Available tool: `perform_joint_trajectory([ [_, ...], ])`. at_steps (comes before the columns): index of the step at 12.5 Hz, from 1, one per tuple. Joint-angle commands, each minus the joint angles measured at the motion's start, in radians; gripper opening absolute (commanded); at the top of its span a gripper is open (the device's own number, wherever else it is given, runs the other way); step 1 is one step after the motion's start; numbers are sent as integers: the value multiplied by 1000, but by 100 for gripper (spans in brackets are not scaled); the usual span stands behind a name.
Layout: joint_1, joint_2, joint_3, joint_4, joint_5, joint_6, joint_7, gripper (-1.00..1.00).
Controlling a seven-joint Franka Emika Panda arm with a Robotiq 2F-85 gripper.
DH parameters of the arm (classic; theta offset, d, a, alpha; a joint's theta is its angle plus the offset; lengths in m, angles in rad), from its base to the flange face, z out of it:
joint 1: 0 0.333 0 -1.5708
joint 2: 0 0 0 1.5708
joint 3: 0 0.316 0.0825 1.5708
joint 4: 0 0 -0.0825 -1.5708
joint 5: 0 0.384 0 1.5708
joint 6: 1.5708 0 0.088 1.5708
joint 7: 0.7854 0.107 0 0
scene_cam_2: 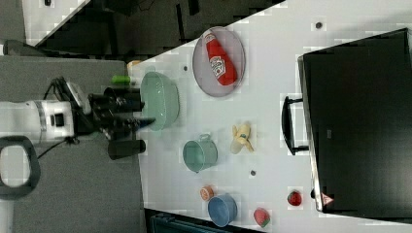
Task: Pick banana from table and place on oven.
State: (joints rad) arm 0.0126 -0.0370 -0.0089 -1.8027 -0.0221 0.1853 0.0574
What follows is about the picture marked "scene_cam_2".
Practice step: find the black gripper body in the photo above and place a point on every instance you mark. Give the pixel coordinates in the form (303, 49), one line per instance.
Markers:
(103, 118)

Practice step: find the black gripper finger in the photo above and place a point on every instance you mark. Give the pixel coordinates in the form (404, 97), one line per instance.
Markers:
(127, 105)
(133, 123)

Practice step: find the yellow peeled toy banana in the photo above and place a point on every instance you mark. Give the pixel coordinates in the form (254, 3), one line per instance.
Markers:
(240, 139)

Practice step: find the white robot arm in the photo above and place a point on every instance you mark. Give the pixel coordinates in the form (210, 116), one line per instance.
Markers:
(64, 119)

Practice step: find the black toaster oven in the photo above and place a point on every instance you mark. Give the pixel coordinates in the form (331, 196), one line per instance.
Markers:
(357, 101)

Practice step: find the black cylinder utensil holder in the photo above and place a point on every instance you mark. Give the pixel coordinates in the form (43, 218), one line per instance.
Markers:
(111, 94)

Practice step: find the green perforated colander basket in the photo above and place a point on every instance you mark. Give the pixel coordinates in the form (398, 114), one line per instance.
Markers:
(161, 100)

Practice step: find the green mug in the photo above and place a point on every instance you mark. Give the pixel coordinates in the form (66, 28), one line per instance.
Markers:
(200, 154)

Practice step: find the red ketchup bottle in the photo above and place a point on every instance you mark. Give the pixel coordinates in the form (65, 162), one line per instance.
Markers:
(220, 63)

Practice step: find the orange slice toy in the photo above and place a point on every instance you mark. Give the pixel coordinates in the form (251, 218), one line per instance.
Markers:
(206, 192)

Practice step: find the grey round plate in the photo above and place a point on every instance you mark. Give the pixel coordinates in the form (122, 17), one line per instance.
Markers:
(201, 66)

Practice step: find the blue cup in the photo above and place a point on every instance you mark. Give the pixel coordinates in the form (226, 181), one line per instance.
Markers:
(222, 209)

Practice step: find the red strawberry toy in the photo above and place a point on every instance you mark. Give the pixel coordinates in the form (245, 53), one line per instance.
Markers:
(294, 198)

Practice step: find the dark blue rail frame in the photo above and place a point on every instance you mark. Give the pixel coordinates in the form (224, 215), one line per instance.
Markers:
(169, 224)

